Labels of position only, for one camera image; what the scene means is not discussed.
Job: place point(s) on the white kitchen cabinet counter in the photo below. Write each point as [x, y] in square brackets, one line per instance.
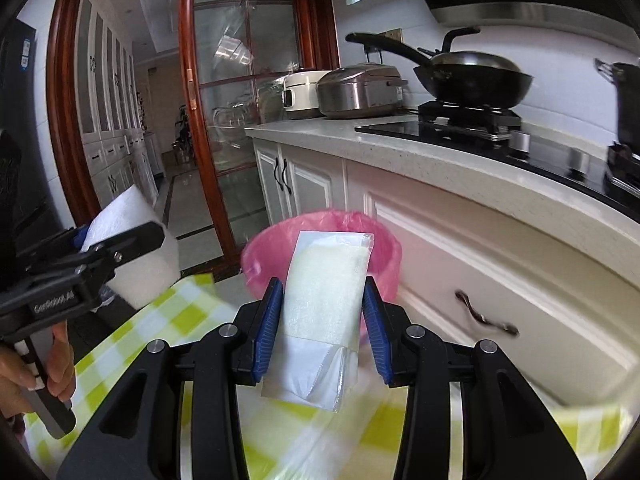
[500, 240]

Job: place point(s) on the black gas stove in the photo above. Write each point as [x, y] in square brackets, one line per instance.
[450, 132]

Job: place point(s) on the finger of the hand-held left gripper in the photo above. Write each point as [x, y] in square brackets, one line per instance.
[60, 244]
[127, 246]

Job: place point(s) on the black cooking pot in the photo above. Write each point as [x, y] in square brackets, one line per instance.
[630, 105]

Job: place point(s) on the white rice cooker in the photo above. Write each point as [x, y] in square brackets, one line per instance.
[300, 92]

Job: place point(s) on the silver stove knob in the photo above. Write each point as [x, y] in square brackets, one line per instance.
[522, 142]
[580, 161]

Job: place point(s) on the red framed glass sliding door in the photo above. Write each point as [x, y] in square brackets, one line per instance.
[225, 110]

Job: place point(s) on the black wok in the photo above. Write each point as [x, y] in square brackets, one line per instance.
[475, 82]

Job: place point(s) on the golden wall outlet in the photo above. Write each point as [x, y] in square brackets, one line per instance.
[392, 35]

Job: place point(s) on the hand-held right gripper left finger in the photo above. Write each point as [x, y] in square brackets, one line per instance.
[267, 330]

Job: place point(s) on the white foam roll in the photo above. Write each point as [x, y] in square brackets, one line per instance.
[150, 276]

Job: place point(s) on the red wooden door frame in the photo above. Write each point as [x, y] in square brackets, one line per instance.
[62, 85]

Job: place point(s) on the white hallway cabinets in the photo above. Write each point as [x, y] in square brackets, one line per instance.
[110, 135]

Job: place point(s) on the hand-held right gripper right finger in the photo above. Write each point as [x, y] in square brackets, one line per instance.
[375, 330]

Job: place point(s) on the black refrigerator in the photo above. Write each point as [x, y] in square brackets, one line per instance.
[25, 110]

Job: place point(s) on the steel pressure cooker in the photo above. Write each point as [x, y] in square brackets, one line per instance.
[355, 92]

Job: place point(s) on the green white checkered tablecloth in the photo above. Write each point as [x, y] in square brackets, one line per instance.
[165, 320]

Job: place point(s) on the person's left hand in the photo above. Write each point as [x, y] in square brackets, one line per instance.
[20, 375]

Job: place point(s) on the pink bin with pink bag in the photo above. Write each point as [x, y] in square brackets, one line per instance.
[270, 255]

